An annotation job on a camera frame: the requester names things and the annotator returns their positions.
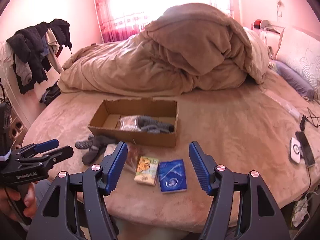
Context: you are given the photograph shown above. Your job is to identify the white socks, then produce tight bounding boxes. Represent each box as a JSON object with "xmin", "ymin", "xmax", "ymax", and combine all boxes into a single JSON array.
[{"xmin": 104, "ymin": 143, "xmax": 140, "ymax": 174}]

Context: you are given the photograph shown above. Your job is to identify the dark clothes on rack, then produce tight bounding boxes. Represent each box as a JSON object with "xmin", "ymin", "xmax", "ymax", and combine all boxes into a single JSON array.
[{"xmin": 1, "ymin": 18, "xmax": 72, "ymax": 94}]

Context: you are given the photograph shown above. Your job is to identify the red lamp on nightstand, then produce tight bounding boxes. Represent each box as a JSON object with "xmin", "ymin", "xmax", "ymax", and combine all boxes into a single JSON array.
[{"xmin": 252, "ymin": 19, "xmax": 262, "ymax": 30}]

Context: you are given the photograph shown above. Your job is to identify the purple pillow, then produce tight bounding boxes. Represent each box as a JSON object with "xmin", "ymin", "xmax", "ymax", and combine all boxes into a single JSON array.
[{"xmin": 269, "ymin": 60, "xmax": 315, "ymax": 100}]

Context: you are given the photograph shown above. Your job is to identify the tan bed sheet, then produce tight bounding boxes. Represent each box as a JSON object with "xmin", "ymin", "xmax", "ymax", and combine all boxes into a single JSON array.
[{"xmin": 22, "ymin": 69, "xmax": 320, "ymax": 233}]

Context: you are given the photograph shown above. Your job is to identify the tan plush duvet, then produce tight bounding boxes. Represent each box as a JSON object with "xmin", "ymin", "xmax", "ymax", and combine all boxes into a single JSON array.
[{"xmin": 57, "ymin": 3, "xmax": 269, "ymax": 97}]

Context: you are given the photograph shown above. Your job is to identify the black bag on floor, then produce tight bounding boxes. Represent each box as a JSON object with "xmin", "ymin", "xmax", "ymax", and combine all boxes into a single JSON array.
[{"xmin": 40, "ymin": 82, "xmax": 61, "ymax": 106}]

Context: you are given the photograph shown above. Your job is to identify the bag of cotton swabs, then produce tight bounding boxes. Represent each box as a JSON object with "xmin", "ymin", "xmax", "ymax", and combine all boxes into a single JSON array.
[{"xmin": 119, "ymin": 115, "xmax": 140, "ymax": 132}]

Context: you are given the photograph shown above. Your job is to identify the cardboard box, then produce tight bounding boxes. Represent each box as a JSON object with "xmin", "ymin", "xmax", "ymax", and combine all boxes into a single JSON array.
[{"xmin": 88, "ymin": 99, "xmax": 178, "ymax": 148}]

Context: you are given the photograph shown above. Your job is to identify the person's left hand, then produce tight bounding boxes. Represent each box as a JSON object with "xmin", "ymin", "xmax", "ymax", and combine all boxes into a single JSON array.
[{"xmin": 0, "ymin": 183, "xmax": 37, "ymax": 221}]

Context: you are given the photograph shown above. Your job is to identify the white wireless charger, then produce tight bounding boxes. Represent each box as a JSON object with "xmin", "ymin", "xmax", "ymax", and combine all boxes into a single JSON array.
[{"xmin": 289, "ymin": 137, "xmax": 301, "ymax": 164}]

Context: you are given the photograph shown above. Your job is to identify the pink window curtain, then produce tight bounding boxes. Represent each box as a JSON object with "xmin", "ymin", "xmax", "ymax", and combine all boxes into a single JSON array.
[{"xmin": 91, "ymin": 0, "xmax": 241, "ymax": 43}]

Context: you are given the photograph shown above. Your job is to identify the blue Vinda tissue pack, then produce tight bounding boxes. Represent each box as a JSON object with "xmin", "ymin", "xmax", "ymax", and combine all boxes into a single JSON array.
[{"xmin": 158, "ymin": 159, "xmax": 187, "ymax": 193}]

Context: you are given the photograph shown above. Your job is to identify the black charging cable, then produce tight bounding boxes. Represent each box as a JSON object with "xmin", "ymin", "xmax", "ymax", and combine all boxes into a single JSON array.
[{"xmin": 299, "ymin": 107, "xmax": 320, "ymax": 132}]

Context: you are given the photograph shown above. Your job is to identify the yellow cartoon tissue pack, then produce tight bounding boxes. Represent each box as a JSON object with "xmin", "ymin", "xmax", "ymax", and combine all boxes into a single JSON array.
[{"xmin": 134, "ymin": 156, "xmax": 159, "ymax": 186}]

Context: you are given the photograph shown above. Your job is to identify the grey sock pair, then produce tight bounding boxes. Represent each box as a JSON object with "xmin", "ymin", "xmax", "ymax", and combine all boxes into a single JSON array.
[
  {"xmin": 75, "ymin": 135, "xmax": 119, "ymax": 166},
  {"xmin": 136, "ymin": 115, "xmax": 175, "ymax": 134}
]

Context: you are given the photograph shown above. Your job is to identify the black smartphone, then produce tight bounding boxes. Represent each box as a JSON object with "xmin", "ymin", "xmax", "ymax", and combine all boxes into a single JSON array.
[{"xmin": 295, "ymin": 132, "xmax": 315, "ymax": 168}]

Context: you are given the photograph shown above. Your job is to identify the white embroidered pillow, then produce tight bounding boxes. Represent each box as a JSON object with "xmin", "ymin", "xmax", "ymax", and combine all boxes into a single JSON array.
[{"xmin": 276, "ymin": 27, "xmax": 319, "ymax": 100}]

